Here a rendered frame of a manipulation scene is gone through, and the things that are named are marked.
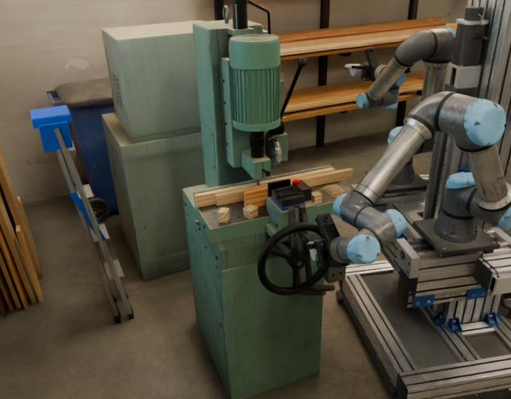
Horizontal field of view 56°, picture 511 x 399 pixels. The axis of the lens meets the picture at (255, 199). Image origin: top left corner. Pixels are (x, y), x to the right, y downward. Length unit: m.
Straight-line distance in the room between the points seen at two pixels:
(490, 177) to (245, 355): 1.19
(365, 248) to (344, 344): 1.33
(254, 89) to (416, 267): 0.86
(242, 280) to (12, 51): 2.65
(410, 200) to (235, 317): 0.96
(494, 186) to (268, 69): 0.81
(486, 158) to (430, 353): 1.04
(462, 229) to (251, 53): 0.96
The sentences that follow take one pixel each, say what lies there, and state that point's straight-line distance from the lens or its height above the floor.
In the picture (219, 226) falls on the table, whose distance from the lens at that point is 1.71.
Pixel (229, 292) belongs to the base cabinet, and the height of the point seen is 0.60.
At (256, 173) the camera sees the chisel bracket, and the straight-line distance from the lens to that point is 1.80.
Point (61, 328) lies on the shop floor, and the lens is 2.85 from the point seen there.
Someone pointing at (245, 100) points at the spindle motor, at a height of 1.31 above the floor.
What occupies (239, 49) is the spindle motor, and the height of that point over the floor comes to 1.48.
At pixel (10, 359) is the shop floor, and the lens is 2.78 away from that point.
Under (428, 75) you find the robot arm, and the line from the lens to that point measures 2.22.
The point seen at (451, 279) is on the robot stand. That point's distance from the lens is 1.96.
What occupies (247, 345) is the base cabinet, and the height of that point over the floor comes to 0.31.
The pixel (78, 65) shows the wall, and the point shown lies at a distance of 3.97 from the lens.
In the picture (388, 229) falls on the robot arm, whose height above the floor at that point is 1.10.
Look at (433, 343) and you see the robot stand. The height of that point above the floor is 0.21.
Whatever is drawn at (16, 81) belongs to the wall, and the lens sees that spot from 3.98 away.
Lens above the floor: 1.76
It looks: 27 degrees down
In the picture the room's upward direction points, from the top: 2 degrees counter-clockwise
